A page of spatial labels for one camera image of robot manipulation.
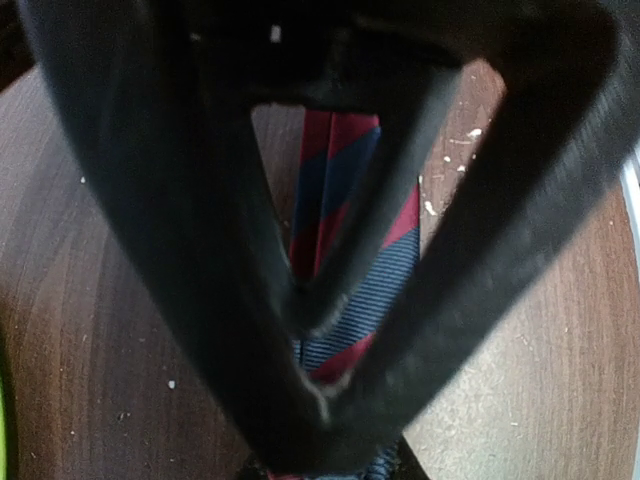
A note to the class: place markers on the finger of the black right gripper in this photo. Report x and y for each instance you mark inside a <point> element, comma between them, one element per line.
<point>155,98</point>
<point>569,119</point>

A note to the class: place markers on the lime green plate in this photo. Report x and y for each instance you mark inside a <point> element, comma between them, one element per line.
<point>5,428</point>

